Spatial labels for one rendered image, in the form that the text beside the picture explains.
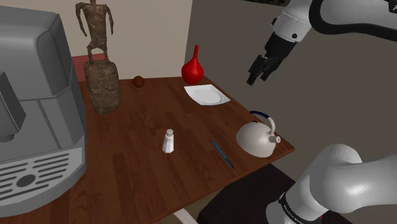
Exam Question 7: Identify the blue pen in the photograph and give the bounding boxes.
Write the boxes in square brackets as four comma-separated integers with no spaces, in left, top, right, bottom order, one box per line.
[211,139,235,171]

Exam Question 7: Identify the brown wooden table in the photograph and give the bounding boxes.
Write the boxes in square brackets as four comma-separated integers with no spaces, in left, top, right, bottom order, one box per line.
[0,75,296,224]

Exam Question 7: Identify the brown human figure statue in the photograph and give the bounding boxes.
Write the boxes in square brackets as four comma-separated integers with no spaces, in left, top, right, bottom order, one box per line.
[74,0,122,116]

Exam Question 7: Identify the white salt shaker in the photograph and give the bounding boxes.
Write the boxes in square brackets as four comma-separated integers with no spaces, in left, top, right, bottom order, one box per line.
[162,129,175,155]

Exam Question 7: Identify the red long-necked vase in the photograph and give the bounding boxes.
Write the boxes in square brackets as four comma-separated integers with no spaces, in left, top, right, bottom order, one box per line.
[181,45,205,86]

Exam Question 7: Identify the dark robot stand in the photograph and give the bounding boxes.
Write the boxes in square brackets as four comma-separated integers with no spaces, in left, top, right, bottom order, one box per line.
[196,163,353,224]

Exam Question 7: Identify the grey coffee machine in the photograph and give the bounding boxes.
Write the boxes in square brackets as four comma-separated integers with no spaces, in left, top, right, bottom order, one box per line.
[0,5,88,218]

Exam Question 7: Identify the white square plate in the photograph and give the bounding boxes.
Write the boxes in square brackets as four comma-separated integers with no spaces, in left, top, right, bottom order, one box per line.
[183,83,232,107]

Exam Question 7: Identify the white kettle with blue handle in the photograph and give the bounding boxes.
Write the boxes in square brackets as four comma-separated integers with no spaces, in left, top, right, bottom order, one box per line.
[235,110,282,158]

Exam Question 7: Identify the brown ball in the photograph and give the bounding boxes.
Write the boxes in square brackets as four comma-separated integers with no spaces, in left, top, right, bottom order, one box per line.
[132,75,146,88]

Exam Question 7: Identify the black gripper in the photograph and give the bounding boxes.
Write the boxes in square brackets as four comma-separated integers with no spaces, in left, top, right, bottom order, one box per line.
[246,32,297,87]

